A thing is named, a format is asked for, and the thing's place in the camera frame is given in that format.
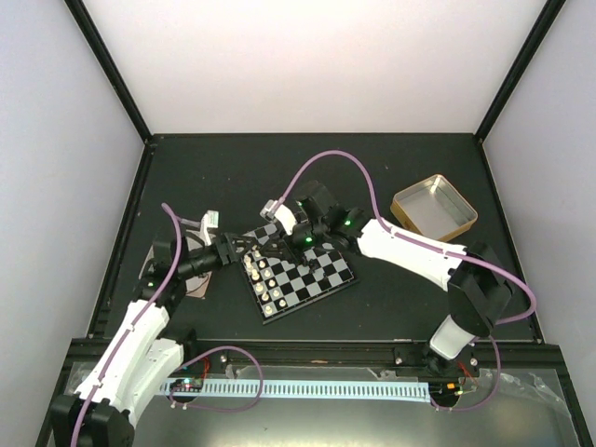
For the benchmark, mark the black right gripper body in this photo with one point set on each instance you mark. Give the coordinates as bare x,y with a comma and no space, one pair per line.
318,231

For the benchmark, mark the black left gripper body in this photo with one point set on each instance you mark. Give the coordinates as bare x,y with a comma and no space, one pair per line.
225,259

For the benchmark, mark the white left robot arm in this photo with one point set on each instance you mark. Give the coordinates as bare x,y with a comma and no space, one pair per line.
106,407

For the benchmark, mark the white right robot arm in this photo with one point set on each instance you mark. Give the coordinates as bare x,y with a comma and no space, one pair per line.
477,296

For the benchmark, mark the black white chess board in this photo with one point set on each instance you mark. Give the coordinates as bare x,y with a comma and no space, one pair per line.
326,272

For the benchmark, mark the row of white chess pieces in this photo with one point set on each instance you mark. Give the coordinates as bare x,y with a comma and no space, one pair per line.
264,284

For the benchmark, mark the gold metal tin tray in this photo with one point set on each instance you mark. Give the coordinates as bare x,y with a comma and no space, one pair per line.
433,208

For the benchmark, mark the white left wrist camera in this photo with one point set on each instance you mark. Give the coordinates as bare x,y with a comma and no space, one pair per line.
209,221

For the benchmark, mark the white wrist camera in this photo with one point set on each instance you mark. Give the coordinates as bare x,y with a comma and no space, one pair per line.
276,211
209,221

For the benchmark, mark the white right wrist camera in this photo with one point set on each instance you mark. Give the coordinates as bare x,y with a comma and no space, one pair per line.
276,211

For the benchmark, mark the light blue cable duct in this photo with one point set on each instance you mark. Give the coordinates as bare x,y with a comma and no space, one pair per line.
295,389

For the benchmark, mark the black mounting rail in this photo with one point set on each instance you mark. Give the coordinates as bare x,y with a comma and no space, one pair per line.
409,359

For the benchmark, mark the black frame post left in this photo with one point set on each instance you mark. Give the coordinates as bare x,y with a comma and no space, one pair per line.
92,35

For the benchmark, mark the black frame post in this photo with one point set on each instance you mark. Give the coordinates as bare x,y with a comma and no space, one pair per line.
540,29
92,35

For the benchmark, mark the black frame post right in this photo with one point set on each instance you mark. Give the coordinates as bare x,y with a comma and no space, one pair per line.
540,29

